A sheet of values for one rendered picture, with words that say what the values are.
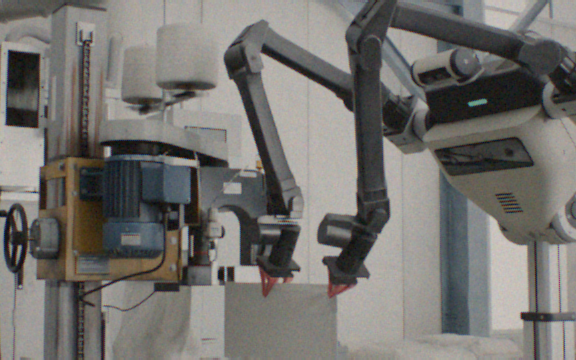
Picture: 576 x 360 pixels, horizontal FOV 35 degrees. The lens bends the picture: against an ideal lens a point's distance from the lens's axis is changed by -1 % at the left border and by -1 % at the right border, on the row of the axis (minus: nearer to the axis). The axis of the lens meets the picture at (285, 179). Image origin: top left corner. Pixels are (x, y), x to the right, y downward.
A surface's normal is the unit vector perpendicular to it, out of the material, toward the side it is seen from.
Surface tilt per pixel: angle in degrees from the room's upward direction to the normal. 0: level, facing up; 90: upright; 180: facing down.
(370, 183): 107
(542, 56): 117
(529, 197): 130
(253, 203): 90
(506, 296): 90
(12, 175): 90
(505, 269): 90
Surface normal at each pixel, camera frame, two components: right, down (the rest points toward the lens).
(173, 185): 0.84, -0.05
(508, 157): -0.65, 0.60
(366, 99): 0.18, 0.38
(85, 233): 0.54, -0.08
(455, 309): -0.84, -0.05
